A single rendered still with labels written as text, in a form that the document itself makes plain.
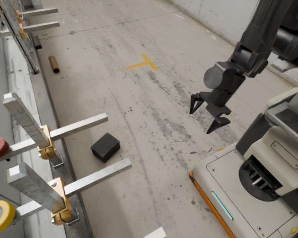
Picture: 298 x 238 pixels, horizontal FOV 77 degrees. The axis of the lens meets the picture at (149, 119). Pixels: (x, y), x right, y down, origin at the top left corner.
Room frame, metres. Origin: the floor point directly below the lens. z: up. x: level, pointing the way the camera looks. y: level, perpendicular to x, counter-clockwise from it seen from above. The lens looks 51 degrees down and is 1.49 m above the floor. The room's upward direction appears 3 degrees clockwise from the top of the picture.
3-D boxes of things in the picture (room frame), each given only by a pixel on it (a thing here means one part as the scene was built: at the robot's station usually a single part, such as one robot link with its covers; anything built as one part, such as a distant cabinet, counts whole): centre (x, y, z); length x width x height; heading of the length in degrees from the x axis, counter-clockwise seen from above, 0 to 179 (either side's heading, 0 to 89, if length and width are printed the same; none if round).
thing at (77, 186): (0.21, 0.25, 0.84); 0.43 x 0.03 x 0.04; 121
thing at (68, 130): (0.42, 0.38, 0.84); 0.43 x 0.03 x 0.04; 121
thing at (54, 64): (2.01, 1.24, 0.04); 0.30 x 0.08 x 0.08; 31
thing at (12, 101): (0.36, 0.39, 0.88); 0.04 x 0.04 x 0.48; 31
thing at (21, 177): (0.15, 0.27, 0.88); 0.04 x 0.04 x 0.48; 31
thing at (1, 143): (0.32, 0.55, 0.85); 0.08 x 0.08 x 0.11
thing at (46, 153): (0.38, 0.41, 0.84); 0.14 x 0.06 x 0.05; 31
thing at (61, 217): (0.17, 0.28, 0.84); 0.14 x 0.06 x 0.05; 31
